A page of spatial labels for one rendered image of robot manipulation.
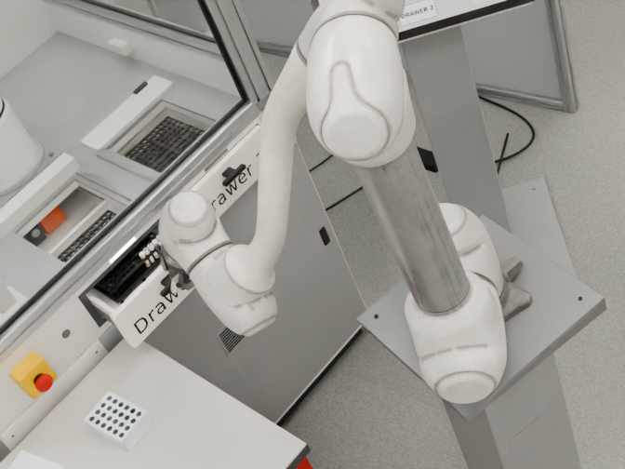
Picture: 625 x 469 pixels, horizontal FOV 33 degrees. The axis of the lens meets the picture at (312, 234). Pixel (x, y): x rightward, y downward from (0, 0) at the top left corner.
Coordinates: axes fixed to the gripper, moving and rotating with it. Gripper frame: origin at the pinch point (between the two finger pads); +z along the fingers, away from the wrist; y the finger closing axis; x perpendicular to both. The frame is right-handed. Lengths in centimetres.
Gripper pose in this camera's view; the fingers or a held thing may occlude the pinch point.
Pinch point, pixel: (178, 282)
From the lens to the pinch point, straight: 229.2
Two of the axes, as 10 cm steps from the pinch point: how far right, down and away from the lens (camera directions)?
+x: -6.4, 6.7, -3.8
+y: -7.5, -6.5, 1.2
